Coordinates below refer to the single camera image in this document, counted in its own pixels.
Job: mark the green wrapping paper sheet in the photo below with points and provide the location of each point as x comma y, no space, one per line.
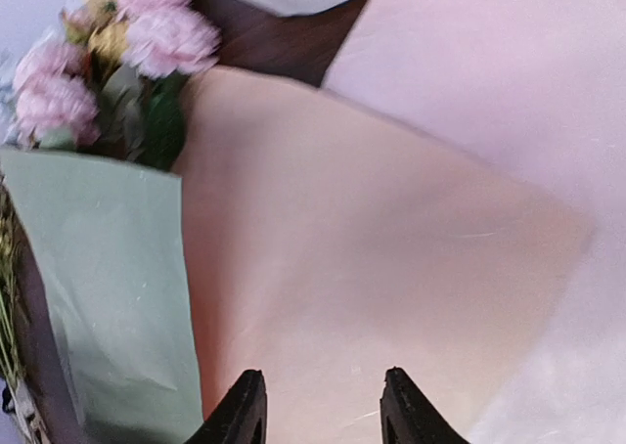
107,240

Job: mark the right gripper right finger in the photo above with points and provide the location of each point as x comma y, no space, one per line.
407,416

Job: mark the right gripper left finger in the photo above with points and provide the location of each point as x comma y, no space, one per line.
241,415

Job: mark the pink carnation fake flower stem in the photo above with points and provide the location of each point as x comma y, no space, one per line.
52,99

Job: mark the pink wrapping paper sheet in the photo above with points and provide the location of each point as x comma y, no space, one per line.
537,88

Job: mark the tan kraft paper sheet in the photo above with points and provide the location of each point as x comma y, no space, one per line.
325,245

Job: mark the yellow fake flower stem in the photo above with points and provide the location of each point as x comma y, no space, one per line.
94,25

